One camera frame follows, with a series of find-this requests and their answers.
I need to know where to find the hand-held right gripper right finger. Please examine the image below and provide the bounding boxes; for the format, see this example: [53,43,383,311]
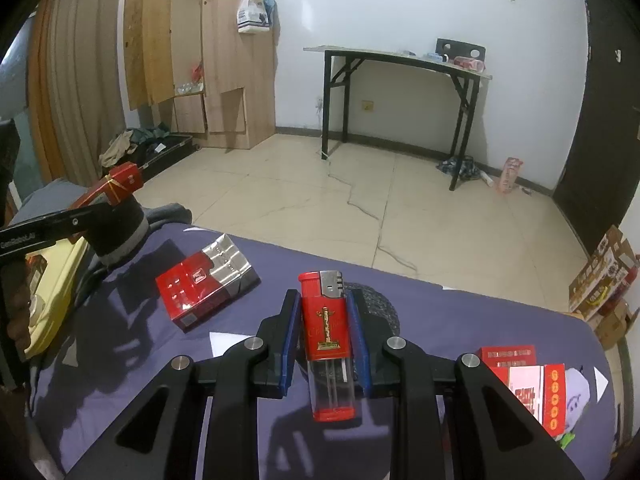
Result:
[349,287,586,480]

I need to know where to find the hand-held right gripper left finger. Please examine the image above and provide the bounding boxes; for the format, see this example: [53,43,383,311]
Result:
[65,289,301,480]

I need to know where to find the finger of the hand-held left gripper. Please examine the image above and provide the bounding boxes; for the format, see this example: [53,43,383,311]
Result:
[0,203,119,257]

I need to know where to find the red lighter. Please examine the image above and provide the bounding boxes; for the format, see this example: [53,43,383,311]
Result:
[298,270,359,423]

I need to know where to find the pale yellow plastic basin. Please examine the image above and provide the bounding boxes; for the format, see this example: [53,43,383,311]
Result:
[22,235,91,361]

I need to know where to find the dark red cigarette box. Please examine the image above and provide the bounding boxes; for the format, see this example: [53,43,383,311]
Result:
[67,161,143,211]

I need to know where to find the red silver cigarette pack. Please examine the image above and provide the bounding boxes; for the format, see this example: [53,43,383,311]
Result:
[155,233,261,334]

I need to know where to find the red white cigarette box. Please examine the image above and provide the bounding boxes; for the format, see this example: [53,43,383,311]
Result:
[479,345,568,439]

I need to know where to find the person's left hand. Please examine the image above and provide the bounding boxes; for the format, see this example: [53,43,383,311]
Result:
[6,260,33,359]

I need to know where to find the beige and orange curtain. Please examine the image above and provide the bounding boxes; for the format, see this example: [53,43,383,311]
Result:
[22,0,128,183]

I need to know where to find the pile of clothes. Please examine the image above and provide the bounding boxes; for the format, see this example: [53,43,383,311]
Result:
[99,127,173,167]

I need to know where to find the grey blanket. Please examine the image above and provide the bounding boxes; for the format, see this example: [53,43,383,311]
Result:
[12,177,193,261]

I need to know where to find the purple bed sheet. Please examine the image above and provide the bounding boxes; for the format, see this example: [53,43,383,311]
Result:
[25,222,618,480]

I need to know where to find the black suitcase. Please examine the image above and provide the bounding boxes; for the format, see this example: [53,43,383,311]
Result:
[134,133,194,181]

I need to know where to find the dark cloth pile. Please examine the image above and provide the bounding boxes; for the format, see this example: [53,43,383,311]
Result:
[436,156,482,181]

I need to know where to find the pink bag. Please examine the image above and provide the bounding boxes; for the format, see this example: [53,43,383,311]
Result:
[497,156,524,194]

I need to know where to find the wooden wardrobe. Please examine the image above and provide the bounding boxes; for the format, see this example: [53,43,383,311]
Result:
[122,0,277,151]

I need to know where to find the printed cardboard box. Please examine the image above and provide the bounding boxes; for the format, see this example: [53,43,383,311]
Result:
[567,225,640,351]

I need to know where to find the black folding table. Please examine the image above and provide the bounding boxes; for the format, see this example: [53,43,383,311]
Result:
[303,45,493,192]

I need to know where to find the white plastic bag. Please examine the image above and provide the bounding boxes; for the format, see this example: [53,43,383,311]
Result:
[236,0,273,35]

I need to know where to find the black door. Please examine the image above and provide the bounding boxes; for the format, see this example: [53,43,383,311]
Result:
[552,0,640,261]

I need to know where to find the black chair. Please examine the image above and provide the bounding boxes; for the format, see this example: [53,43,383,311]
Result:
[435,38,487,63]

